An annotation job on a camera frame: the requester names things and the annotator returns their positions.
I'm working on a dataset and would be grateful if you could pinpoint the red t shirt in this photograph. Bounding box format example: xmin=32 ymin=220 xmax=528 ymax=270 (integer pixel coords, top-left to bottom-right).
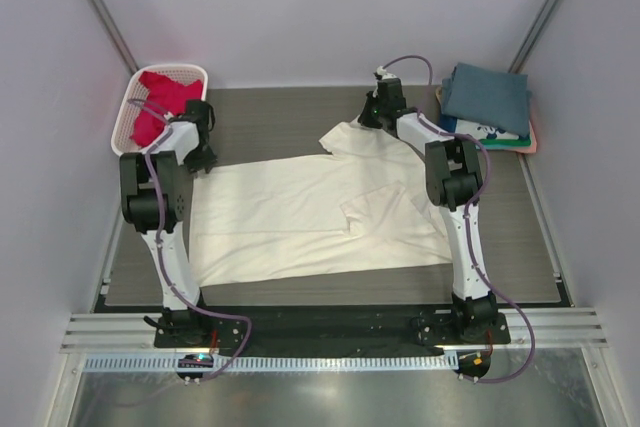
xmin=128 ymin=71 xmax=204 ymax=148

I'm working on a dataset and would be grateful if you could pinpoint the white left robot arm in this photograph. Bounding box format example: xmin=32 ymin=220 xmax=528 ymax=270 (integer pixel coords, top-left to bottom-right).
xmin=119 ymin=98 xmax=217 ymax=347

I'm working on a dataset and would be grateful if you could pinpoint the aluminium extrusion rail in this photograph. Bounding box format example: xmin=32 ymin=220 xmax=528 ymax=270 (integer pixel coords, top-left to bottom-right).
xmin=60 ymin=308 xmax=608 ymax=353

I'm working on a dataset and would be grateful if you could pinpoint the folded white blue patterned shirt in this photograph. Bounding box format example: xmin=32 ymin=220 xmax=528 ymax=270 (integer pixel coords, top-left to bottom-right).
xmin=438 ymin=114 xmax=524 ymax=141

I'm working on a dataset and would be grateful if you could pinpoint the folded green t shirt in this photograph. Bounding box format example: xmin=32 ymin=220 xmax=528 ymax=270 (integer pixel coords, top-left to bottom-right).
xmin=480 ymin=137 xmax=537 ymax=154

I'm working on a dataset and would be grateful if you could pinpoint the white perforated plastic basket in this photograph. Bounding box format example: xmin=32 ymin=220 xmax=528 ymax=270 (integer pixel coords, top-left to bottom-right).
xmin=111 ymin=64 xmax=208 ymax=156

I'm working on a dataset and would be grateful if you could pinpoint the slotted grey cable duct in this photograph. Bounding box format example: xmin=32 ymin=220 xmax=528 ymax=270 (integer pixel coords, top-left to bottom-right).
xmin=83 ymin=352 xmax=458 ymax=374

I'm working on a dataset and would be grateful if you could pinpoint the cream white t shirt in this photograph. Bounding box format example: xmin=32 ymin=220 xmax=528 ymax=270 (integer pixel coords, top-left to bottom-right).
xmin=189 ymin=122 xmax=451 ymax=287

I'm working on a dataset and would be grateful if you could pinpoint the left aluminium frame post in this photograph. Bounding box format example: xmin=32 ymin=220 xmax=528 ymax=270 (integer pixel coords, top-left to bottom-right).
xmin=87 ymin=0 xmax=139 ymax=75

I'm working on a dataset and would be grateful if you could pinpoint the folded grey-blue t shirt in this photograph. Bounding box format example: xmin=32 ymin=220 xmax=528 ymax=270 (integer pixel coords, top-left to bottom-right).
xmin=439 ymin=63 xmax=531 ymax=138

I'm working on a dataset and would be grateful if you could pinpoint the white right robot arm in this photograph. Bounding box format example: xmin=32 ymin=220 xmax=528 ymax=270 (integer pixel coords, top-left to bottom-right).
xmin=357 ymin=74 xmax=499 ymax=343

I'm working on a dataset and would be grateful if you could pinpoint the aluminium frame post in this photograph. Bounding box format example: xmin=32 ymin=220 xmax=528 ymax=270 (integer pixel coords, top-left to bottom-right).
xmin=87 ymin=0 xmax=139 ymax=75
xmin=509 ymin=0 xmax=564 ymax=73

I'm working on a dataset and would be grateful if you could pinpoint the right aluminium frame post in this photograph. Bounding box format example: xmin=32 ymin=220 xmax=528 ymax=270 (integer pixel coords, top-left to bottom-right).
xmin=509 ymin=0 xmax=564 ymax=73

